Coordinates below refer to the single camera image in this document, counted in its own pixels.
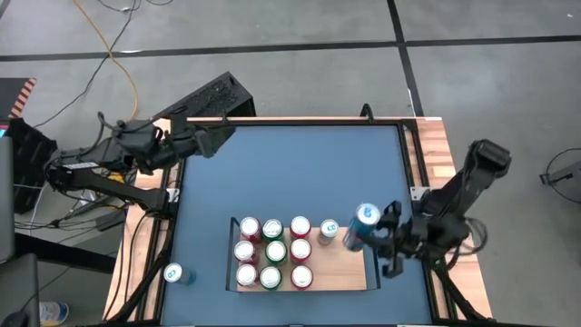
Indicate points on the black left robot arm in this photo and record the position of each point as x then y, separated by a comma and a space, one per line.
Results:
104, 188

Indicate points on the green Sprite can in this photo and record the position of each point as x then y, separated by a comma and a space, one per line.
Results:
271, 277
272, 228
275, 252

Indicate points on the red soda can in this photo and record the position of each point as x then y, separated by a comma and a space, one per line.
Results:
302, 277
300, 249
300, 226

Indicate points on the black table border frame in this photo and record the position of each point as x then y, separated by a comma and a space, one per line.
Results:
281, 121

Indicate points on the orange black striped board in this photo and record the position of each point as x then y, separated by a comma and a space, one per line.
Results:
22, 97

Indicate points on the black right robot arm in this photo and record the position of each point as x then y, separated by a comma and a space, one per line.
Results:
472, 181

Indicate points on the black floor bar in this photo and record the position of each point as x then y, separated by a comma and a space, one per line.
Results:
63, 254

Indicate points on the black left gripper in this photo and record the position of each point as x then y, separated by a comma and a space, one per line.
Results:
179, 141

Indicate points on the black table clamp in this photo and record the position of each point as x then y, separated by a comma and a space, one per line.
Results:
366, 106

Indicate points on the white plastic container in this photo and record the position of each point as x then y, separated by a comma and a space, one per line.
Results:
52, 313

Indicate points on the light blue slim can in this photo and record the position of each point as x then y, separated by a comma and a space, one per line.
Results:
363, 224
327, 229

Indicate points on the black perforated computer box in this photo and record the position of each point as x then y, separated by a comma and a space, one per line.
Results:
218, 95

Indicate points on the wooden shelf with black frame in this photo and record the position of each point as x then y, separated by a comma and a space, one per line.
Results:
338, 268

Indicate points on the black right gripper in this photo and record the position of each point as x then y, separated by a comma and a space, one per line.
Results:
426, 238

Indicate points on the blue soda can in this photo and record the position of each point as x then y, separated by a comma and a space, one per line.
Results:
174, 272

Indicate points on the black plastic crate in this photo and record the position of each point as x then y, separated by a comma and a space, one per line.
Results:
27, 145

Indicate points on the silver corner bracket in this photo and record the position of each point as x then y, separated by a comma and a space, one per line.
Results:
173, 195
417, 193

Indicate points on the red Coca-Cola can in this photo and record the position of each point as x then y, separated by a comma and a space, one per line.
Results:
251, 227
245, 251
247, 274

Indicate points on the grey cabinet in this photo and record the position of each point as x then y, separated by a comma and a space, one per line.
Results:
5, 200

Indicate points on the blue table mat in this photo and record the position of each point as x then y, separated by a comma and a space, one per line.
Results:
295, 172

